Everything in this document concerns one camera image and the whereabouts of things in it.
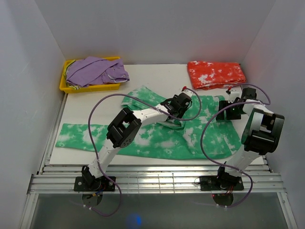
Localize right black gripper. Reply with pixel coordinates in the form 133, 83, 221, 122
216, 100, 246, 120

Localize green tie-dye trousers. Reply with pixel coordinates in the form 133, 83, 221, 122
56, 95, 241, 160

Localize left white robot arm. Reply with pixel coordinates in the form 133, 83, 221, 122
81, 88, 193, 191

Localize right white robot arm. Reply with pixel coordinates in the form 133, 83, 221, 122
215, 87, 285, 189

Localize red tie-dye folded trousers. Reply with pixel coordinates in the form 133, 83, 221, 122
187, 61, 246, 90

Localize purple trousers in bin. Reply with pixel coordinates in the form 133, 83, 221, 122
65, 56, 130, 87

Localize yellow plastic bin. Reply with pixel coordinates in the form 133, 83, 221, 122
59, 60, 121, 94

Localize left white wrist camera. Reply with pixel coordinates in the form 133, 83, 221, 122
182, 86, 193, 98

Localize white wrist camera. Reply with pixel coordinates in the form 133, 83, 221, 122
182, 86, 193, 98
226, 88, 240, 104

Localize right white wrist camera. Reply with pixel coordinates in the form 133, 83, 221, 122
226, 88, 240, 104

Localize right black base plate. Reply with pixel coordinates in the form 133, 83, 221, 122
199, 176, 244, 191

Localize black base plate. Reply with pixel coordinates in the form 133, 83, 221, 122
73, 177, 116, 192
199, 176, 244, 191

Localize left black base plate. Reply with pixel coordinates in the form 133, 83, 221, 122
73, 177, 116, 192

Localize aluminium rail frame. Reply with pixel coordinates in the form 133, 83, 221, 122
28, 163, 297, 229

